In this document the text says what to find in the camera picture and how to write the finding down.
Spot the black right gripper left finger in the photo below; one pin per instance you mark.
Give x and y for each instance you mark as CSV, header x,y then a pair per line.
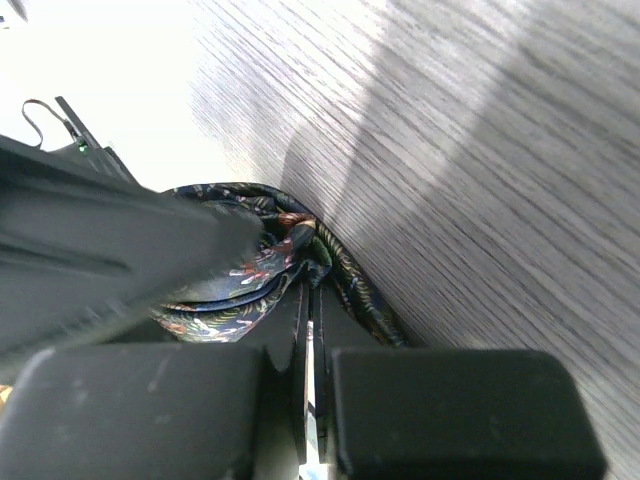
x,y
282,336

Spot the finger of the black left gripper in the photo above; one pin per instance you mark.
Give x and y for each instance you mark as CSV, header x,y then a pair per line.
x,y
84,255

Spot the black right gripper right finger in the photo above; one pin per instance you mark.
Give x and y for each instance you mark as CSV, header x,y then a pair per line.
x,y
354,385

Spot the dark floral patterned tie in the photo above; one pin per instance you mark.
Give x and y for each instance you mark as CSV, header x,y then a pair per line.
x,y
294,245

